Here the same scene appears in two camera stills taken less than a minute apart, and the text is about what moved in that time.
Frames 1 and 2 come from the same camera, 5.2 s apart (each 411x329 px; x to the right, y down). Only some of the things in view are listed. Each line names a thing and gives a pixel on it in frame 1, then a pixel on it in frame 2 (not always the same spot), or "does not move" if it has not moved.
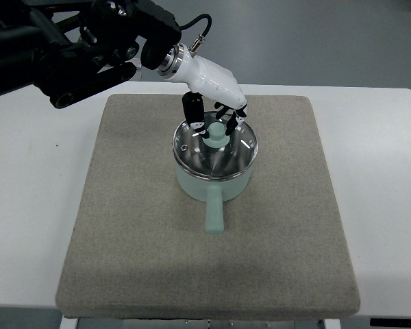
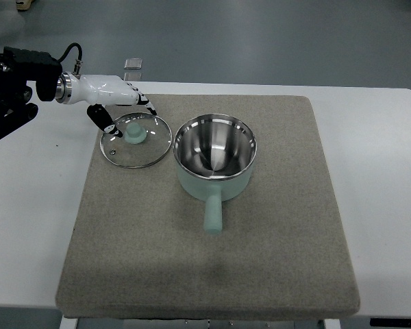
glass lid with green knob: x=218 y=156 -> x=146 y=138
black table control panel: x=386 y=322 does not move
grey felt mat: x=140 y=246 does not move
